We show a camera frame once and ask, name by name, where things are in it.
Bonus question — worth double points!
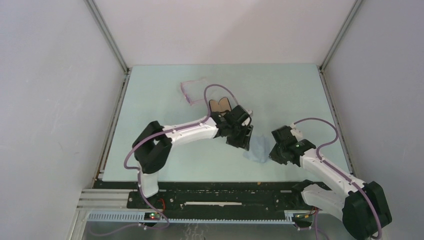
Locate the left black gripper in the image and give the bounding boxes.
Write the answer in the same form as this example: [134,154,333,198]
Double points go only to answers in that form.
[226,122,253,151]

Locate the blue cleaning cloth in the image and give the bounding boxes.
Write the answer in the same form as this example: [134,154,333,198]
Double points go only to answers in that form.
[242,134,271,164]

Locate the black glasses case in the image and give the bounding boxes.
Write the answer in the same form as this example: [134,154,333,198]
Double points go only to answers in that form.
[208,97,232,115]

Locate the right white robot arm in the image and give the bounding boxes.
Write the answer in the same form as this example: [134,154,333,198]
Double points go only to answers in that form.
[269,124,393,240]

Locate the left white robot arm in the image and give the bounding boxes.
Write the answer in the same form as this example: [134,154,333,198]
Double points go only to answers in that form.
[128,105,253,208]

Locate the pink transparent sunglasses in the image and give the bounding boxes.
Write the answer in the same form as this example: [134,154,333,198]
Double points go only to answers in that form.
[180,77,210,106]

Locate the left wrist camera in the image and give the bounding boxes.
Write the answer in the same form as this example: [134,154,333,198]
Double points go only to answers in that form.
[242,110,253,126]

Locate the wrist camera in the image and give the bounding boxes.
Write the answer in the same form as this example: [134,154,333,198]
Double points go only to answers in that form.
[289,123,304,142]
[242,110,253,126]

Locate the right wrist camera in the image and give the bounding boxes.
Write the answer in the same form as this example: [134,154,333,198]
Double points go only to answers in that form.
[289,123,304,142]

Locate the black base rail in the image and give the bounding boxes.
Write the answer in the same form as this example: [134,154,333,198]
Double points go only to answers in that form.
[93,180,316,221]

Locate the slotted cable duct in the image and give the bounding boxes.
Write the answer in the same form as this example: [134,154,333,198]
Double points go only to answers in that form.
[86,211,311,225]

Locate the aluminium frame extrusion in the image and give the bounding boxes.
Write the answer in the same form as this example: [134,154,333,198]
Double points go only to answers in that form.
[66,188,131,240]

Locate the right corner frame post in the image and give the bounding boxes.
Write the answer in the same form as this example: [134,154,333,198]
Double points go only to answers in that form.
[319,0,366,72]

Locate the corner frame post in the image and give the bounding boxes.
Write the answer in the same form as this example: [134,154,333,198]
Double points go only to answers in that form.
[84,0,130,74]
[319,0,366,72]

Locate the left corner frame post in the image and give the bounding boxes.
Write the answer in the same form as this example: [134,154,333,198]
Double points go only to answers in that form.
[84,0,130,74]

